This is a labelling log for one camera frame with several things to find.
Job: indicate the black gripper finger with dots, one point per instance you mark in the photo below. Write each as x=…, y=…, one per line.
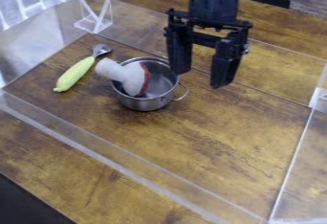
x=226, y=61
x=179, y=51

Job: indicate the clear acrylic enclosure wall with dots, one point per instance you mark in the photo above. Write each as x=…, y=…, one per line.
x=229, y=156

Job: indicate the white plush mushroom red cap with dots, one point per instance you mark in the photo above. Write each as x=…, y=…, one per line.
x=133, y=75

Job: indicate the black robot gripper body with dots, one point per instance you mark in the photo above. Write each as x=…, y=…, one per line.
x=215, y=14

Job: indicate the yellow-green handled metal spoon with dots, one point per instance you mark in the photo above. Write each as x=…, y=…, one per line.
x=74, y=74

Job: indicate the small silver metal pot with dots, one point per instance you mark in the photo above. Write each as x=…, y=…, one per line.
x=165, y=87

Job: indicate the clear acrylic triangular bracket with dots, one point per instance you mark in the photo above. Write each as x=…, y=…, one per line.
x=94, y=23

